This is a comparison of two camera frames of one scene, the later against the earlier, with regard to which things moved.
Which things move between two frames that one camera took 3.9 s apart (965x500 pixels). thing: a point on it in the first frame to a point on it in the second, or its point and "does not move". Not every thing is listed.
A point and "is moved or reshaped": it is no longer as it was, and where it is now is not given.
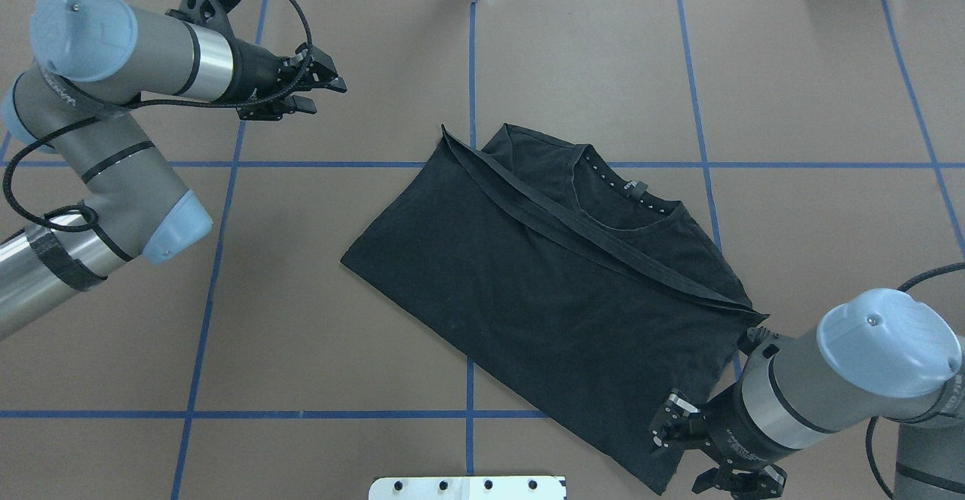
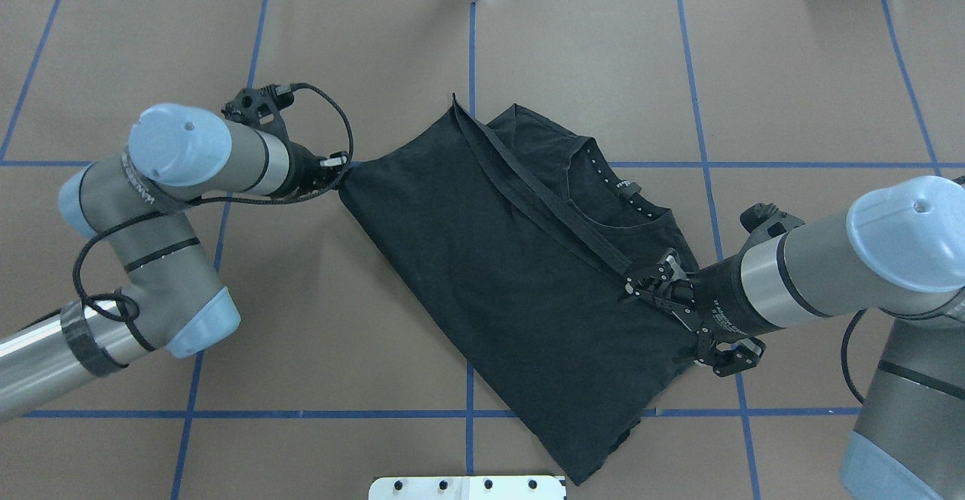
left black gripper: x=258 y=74 to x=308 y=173
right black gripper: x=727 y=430 to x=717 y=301
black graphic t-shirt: x=598 y=296 is moved or reshaped
